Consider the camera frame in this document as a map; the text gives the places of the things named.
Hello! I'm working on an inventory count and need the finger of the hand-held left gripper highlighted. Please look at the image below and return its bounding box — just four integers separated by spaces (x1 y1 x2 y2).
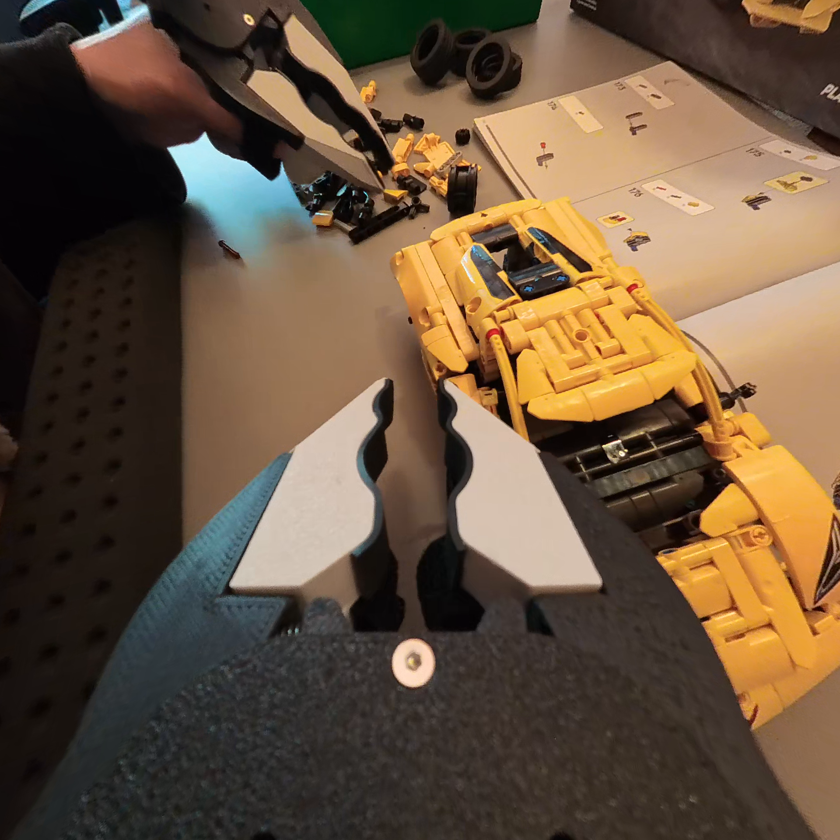
281 13 396 173
247 67 389 196

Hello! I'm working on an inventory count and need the green storage bin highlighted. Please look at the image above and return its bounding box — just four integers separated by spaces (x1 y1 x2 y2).
298 0 544 72

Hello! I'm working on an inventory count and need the yellow toy brick car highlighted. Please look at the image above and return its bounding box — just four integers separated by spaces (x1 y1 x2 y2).
390 197 840 731

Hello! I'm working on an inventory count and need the perforated grey panel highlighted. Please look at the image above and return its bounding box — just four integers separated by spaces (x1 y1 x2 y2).
0 217 186 840

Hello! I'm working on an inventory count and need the person's left hand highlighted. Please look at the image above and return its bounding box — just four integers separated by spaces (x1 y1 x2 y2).
69 25 245 158

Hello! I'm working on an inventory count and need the pile of black brick parts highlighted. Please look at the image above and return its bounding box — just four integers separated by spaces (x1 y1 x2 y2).
292 79 484 248

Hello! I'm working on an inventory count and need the grey desk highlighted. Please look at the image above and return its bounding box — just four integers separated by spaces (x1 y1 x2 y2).
167 0 840 840

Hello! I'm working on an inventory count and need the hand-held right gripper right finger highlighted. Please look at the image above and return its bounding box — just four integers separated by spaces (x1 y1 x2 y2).
419 378 603 632

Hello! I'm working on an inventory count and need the person's left forearm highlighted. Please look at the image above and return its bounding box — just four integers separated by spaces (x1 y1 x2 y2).
0 23 189 280

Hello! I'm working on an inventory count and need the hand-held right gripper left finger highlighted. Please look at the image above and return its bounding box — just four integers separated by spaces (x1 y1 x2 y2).
228 377 403 632

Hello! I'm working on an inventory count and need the instruction booklet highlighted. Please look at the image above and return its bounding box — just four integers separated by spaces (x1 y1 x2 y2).
472 60 840 411

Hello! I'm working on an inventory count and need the toy car box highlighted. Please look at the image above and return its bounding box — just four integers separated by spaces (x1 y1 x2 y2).
570 0 840 140

